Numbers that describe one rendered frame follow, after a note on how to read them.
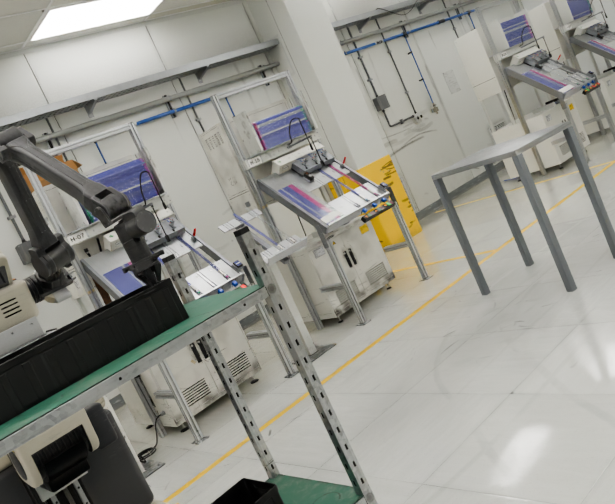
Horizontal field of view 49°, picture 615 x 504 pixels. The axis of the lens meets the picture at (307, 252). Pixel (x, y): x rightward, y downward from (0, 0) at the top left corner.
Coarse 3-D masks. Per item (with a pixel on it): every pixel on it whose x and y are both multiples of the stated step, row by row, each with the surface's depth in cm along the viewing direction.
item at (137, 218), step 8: (128, 200) 173; (96, 208) 168; (128, 208) 173; (136, 208) 165; (144, 208) 166; (104, 216) 167; (120, 216) 166; (128, 216) 166; (136, 216) 164; (144, 216) 165; (152, 216) 167; (104, 224) 169; (128, 224) 166; (136, 224) 164; (144, 224) 165; (152, 224) 166; (128, 232) 167; (136, 232) 166; (144, 232) 165
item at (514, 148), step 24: (504, 144) 389; (528, 144) 344; (576, 144) 360; (456, 168) 381; (504, 192) 422; (528, 192) 345; (456, 216) 403; (600, 216) 366; (552, 240) 346; (528, 264) 427; (480, 288) 410; (576, 288) 351
